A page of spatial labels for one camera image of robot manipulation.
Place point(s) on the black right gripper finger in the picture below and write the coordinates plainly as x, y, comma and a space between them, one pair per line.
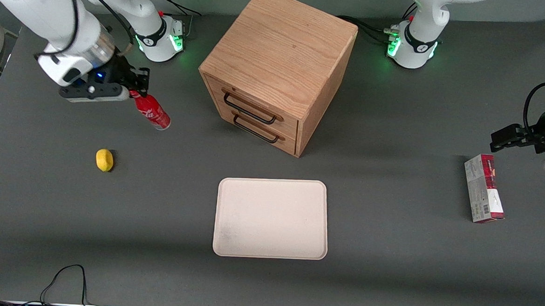
142, 75
138, 90

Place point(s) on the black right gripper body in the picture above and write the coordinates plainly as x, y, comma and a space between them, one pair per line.
116, 73

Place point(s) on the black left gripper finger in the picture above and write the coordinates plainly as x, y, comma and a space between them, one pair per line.
502, 139
522, 130

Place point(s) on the red coke bottle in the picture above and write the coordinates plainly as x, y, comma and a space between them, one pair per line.
153, 113

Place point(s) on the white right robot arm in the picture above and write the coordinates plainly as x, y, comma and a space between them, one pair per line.
51, 15

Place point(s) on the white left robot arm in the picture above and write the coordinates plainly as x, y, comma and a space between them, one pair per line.
423, 25

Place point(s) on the beige plastic tray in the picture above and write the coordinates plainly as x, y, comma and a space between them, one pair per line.
271, 218

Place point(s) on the grey and red carton box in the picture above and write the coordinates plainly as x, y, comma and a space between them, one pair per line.
483, 189

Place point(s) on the yellow lemon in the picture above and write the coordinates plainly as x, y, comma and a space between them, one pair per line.
104, 160

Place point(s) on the wooden drawer cabinet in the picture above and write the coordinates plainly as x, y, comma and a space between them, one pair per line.
278, 50

